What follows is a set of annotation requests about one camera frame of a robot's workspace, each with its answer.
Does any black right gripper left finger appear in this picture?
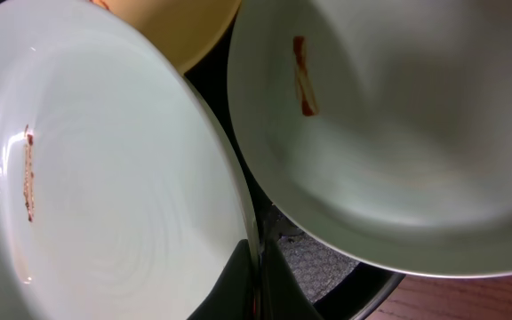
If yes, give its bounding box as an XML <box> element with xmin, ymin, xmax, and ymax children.
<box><xmin>188</xmin><ymin>239</ymin><xmax>254</xmax><ymax>320</ymax></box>

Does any black round tray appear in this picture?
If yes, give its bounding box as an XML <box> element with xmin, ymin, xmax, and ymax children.
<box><xmin>185</xmin><ymin>28</ymin><xmax>404</xmax><ymax>319</ymax></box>

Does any yellow plate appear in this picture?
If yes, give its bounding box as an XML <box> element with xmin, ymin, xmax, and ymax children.
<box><xmin>92</xmin><ymin>0</ymin><xmax>241</xmax><ymax>75</ymax></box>

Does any mint plate right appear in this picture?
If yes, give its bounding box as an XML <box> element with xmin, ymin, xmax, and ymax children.
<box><xmin>228</xmin><ymin>0</ymin><xmax>512</xmax><ymax>277</ymax></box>

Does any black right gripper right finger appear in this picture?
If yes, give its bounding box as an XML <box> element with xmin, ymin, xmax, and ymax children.
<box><xmin>261</xmin><ymin>240</ymin><xmax>323</xmax><ymax>320</ymax></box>

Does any mint plate front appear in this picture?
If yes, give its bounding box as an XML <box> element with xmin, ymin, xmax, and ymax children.
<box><xmin>0</xmin><ymin>1</ymin><xmax>259</xmax><ymax>319</ymax></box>

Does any mint plate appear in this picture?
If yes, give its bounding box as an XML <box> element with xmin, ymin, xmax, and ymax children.
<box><xmin>228</xmin><ymin>0</ymin><xmax>512</xmax><ymax>277</ymax></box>
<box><xmin>0</xmin><ymin>1</ymin><xmax>259</xmax><ymax>319</ymax></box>

